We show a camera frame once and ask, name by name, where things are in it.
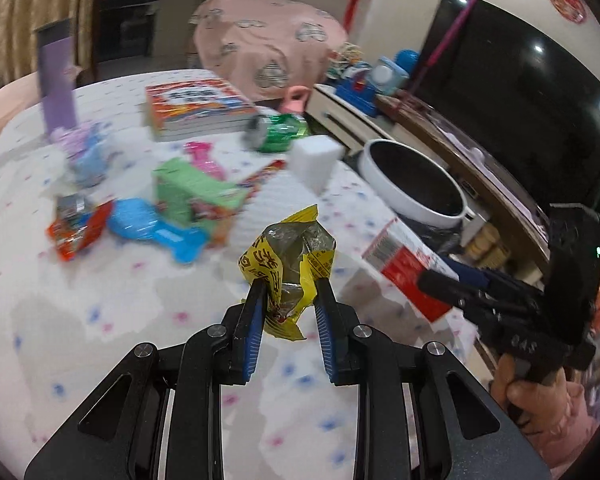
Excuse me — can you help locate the red round wall sticker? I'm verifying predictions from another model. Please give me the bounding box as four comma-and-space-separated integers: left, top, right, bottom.
550, 0, 588, 24

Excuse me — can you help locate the red candy tube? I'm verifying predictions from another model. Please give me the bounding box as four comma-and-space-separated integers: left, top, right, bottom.
238, 159, 287, 197

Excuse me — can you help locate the pink heart-pattern furniture cover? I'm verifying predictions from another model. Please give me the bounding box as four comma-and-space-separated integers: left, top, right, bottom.
189, 0, 348, 102

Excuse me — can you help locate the black television screen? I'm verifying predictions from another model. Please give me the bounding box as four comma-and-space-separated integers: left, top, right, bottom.
415, 0, 600, 214

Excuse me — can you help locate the colourful ferris wheel toy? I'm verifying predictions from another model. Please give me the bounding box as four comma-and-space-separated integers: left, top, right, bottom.
326, 42, 364, 80

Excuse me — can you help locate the purple tall bottle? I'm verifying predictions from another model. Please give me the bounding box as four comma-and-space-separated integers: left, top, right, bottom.
35, 18, 78, 134

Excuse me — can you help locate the blue spiky ball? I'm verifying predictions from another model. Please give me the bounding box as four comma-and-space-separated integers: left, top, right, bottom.
394, 49, 419, 77

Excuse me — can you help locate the white floral tablecloth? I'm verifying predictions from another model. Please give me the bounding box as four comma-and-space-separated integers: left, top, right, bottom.
0, 70, 476, 479

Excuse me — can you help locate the blue toy machine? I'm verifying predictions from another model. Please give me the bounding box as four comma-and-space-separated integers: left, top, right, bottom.
336, 77, 378, 117

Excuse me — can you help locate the orange red snack wrapper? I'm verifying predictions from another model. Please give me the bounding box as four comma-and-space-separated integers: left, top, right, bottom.
46, 193, 114, 261

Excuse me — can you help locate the pink stick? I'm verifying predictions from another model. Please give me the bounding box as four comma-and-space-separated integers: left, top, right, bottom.
407, 0, 477, 96

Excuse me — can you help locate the green cardboard box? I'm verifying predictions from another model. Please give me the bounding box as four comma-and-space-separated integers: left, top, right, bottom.
152, 158, 250, 246

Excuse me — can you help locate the white foam block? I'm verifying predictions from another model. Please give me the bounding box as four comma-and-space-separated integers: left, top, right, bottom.
287, 136, 346, 195

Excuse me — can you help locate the crushed green soda can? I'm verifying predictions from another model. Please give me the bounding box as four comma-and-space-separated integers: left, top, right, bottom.
242, 114, 309, 153

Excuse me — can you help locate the pink kettlebell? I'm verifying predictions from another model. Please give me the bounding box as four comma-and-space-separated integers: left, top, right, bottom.
278, 86, 312, 115

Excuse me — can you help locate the beige curtain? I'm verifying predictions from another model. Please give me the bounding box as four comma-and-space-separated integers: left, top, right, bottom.
0, 0, 102, 84

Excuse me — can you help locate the yellow snack wrapper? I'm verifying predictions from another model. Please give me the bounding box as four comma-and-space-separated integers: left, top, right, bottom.
238, 205, 337, 341

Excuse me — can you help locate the person's right hand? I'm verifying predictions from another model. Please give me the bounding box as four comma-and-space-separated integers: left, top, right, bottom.
490, 354, 596, 457

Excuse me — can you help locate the purple blue small packet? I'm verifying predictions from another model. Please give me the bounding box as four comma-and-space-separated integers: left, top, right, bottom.
50, 122, 111, 188

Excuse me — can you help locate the pink sofa cushion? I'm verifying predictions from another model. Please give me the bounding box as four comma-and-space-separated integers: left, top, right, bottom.
0, 73, 41, 135

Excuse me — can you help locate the light blue cube toy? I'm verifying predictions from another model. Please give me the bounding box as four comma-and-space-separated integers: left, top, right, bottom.
366, 56, 408, 96

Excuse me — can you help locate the orange children's book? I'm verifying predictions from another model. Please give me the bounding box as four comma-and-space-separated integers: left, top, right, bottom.
145, 77, 259, 142

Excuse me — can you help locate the white TV cabinet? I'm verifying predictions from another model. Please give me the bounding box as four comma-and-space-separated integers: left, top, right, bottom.
306, 84, 550, 280

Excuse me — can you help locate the white round trash bin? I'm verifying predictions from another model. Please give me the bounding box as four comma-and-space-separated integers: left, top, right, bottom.
358, 139, 468, 229

